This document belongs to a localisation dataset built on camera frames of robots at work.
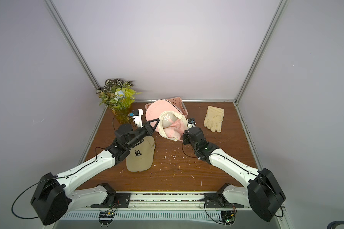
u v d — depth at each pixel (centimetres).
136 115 66
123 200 73
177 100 113
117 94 93
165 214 70
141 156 85
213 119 107
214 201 73
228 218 71
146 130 65
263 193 40
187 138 72
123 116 103
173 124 81
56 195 39
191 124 70
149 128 66
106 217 71
